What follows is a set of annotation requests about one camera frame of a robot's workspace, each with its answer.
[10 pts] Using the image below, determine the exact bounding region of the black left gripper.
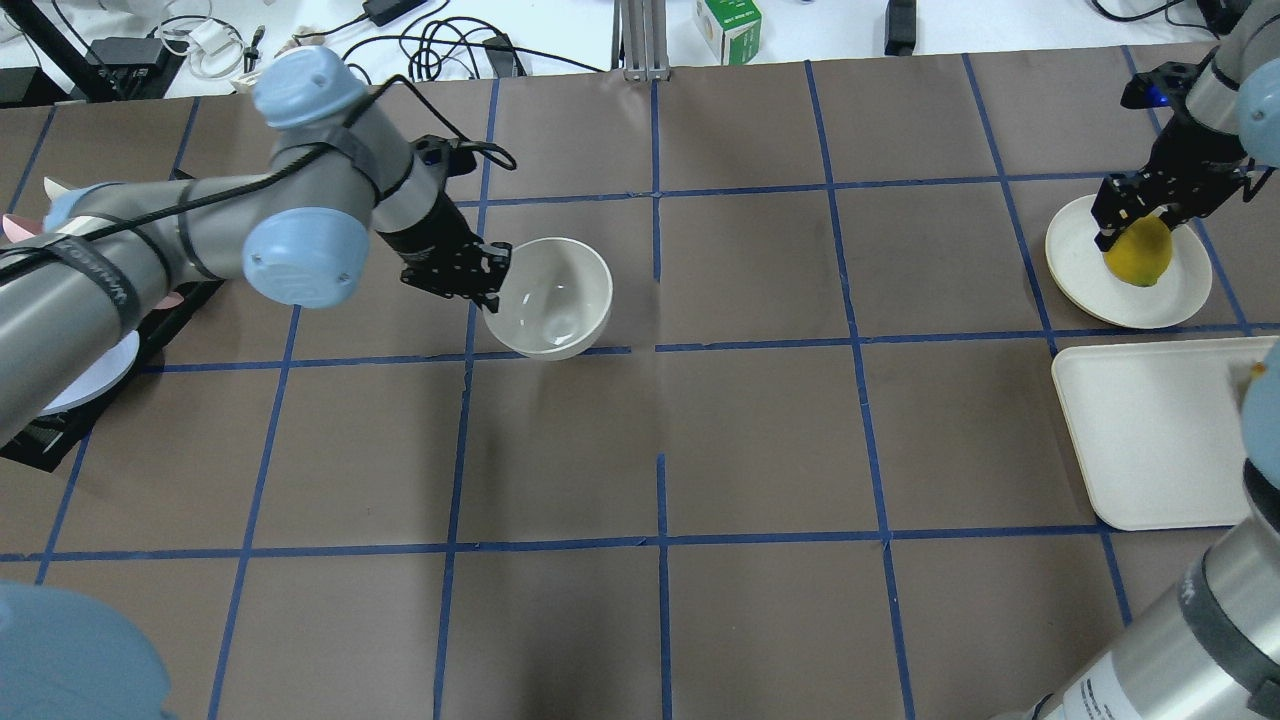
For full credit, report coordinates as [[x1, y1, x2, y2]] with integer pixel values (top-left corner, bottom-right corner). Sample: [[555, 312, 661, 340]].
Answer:
[[378, 195, 513, 313]]

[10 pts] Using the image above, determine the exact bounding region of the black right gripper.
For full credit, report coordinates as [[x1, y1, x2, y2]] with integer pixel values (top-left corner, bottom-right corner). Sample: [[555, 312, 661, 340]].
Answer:
[[1091, 126, 1263, 252]]

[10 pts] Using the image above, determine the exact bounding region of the yellow lemon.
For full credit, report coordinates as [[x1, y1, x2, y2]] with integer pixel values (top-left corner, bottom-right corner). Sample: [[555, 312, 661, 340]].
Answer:
[[1103, 215, 1174, 288]]

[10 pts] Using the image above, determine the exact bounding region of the white ceramic bowl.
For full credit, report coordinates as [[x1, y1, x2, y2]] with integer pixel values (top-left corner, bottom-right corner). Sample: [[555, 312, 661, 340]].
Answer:
[[483, 237, 614, 361]]

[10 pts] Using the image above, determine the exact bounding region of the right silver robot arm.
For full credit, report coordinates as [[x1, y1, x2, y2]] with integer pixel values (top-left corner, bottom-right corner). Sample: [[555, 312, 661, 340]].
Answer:
[[1021, 348, 1279, 719]]

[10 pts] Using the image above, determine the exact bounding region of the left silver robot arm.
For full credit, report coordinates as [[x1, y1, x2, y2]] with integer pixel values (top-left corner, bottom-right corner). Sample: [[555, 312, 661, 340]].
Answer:
[[1, 46, 517, 441]]

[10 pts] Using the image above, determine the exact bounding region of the white round plate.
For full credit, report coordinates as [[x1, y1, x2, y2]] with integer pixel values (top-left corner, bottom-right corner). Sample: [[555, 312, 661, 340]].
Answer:
[[1044, 196, 1213, 329]]

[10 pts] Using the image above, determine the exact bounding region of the white rectangular tray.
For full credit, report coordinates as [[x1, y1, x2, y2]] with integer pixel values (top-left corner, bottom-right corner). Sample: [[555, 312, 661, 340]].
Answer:
[[1051, 336, 1277, 530]]

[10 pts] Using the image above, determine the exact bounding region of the black power adapter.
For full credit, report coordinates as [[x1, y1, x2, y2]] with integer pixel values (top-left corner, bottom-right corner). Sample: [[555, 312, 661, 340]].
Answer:
[[361, 0, 426, 27]]

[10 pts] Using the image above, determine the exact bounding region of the green white carton box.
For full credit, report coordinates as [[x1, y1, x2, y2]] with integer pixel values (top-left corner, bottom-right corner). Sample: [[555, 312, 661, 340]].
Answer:
[[692, 1, 764, 67]]

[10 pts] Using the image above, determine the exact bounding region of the white plate in rack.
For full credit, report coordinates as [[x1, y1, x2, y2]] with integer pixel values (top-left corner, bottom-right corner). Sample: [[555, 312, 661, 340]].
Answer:
[[40, 331, 141, 416]]

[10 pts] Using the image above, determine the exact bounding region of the black dish rack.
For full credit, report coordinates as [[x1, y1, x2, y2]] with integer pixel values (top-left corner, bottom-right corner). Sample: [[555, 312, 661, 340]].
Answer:
[[3, 281, 224, 471]]

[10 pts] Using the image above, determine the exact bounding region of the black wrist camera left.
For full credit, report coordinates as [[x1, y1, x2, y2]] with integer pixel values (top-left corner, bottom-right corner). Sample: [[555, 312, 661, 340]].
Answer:
[[412, 135, 477, 179]]

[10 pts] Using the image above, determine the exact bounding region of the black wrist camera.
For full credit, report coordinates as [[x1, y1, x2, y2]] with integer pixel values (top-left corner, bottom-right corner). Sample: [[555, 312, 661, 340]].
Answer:
[[412, 135, 477, 179], [1120, 61, 1202, 110]]

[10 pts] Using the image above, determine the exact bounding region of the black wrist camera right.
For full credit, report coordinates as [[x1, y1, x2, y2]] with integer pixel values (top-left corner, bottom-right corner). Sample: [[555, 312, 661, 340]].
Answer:
[[1120, 61, 1202, 110]]

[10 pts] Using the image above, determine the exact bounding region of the aluminium frame post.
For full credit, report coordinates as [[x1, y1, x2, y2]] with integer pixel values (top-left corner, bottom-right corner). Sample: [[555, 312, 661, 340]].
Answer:
[[611, 1, 671, 82]]

